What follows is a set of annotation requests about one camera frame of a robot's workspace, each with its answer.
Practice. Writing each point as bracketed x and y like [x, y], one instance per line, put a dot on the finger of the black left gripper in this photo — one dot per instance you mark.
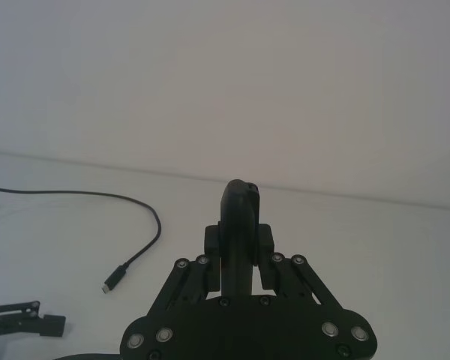
[48, 324]

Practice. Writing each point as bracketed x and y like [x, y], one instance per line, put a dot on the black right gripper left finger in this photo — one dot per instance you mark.
[234, 232]

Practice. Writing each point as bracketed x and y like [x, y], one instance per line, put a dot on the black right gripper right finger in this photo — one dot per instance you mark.
[285, 277]

